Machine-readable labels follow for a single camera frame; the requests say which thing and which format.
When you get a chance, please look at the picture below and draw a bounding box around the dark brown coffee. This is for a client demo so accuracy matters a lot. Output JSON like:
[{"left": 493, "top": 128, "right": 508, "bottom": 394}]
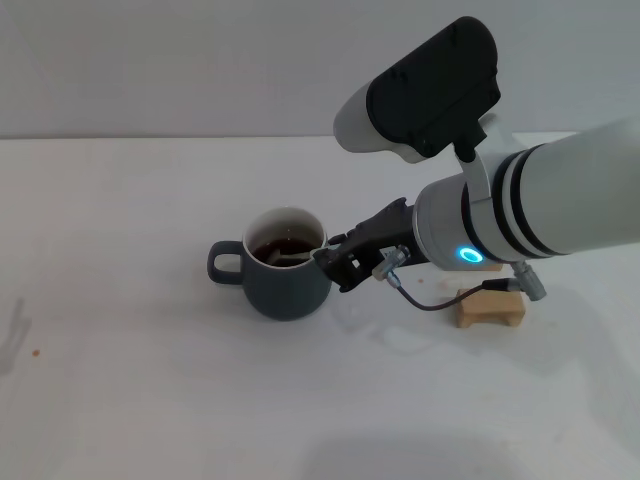
[{"left": 249, "top": 237, "right": 321, "bottom": 267}]

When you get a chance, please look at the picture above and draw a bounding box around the light blue handled metal spoon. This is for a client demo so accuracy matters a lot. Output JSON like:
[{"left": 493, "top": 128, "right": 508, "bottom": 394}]
[{"left": 268, "top": 250, "right": 316, "bottom": 266}]

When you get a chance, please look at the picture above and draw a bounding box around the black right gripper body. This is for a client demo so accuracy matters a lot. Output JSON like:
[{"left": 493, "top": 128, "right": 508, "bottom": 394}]
[{"left": 344, "top": 197, "right": 416, "bottom": 284}]

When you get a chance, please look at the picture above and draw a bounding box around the black and white wrist camera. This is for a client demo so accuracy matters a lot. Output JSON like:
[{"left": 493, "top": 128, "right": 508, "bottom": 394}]
[{"left": 333, "top": 16, "right": 519, "bottom": 204}]

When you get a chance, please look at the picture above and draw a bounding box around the dark cable with metal plugs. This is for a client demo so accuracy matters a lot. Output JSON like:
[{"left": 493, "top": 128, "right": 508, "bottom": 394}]
[{"left": 373, "top": 244, "right": 548, "bottom": 312}]

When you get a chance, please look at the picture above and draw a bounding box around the dark grey ceramic mug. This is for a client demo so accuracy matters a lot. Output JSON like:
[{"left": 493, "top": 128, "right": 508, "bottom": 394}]
[{"left": 207, "top": 205, "right": 334, "bottom": 323}]

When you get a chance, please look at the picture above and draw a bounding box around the light wooden block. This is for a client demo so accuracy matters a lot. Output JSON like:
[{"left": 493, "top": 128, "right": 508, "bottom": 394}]
[{"left": 454, "top": 287, "right": 527, "bottom": 330}]

